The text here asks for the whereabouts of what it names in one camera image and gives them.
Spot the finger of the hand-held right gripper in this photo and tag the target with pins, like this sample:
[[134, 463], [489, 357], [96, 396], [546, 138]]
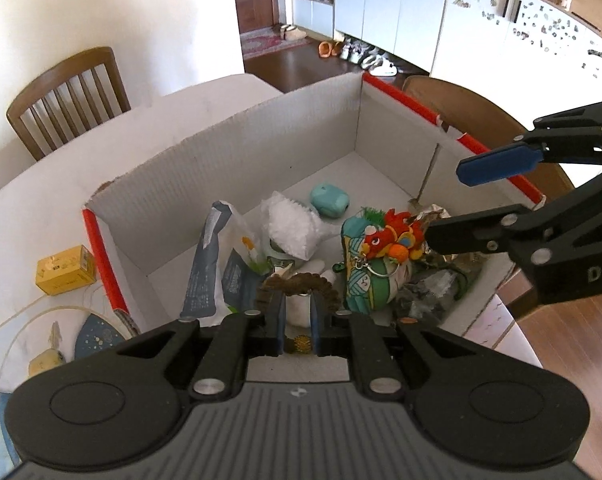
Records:
[[461, 235], [496, 162]]

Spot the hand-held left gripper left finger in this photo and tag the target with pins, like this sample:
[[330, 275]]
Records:
[[279, 322]]

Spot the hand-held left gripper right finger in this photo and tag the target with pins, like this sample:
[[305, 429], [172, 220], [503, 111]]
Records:
[[317, 322]]

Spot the silver foil snack packet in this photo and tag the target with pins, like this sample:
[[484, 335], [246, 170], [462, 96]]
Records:
[[428, 214]]

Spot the grey green plastic packet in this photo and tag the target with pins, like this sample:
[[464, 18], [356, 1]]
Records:
[[431, 290]]

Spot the white plastic bag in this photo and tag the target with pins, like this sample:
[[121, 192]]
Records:
[[288, 225]]

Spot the teal small case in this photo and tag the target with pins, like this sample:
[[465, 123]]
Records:
[[329, 200]]

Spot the red cardboard box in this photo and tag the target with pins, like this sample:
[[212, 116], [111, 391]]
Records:
[[281, 160]]

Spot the wooden dining chair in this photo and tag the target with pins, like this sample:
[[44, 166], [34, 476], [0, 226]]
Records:
[[66, 100], [471, 110]]

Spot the white cabinet with magnets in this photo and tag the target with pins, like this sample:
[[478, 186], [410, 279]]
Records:
[[521, 65]]

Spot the row of shoes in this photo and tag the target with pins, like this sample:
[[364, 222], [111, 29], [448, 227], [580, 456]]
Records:
[[368, 57]]

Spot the pair of orange shoes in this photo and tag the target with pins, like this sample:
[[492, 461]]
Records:
[[329, 48]]

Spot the yellow sponge block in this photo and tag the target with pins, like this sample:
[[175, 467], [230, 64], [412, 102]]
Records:
[[63, 270]]

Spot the white low shoe bench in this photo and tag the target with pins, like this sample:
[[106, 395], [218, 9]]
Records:
[[313, 17]]

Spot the pair of beige slippers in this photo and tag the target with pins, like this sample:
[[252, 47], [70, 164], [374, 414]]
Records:
[[293, 33]]

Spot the patterned door rug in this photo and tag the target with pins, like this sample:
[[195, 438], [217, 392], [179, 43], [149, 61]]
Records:
[[266, 44]]

